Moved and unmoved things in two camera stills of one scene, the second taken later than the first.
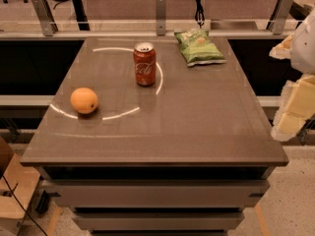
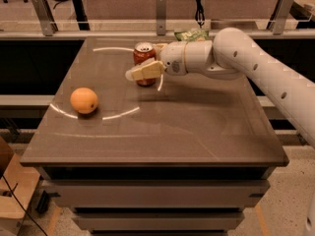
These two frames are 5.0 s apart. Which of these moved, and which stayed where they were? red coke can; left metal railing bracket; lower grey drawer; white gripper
Moved: white gripper
Stayed: lower grey drawer; red coke can; left metal railing bracket
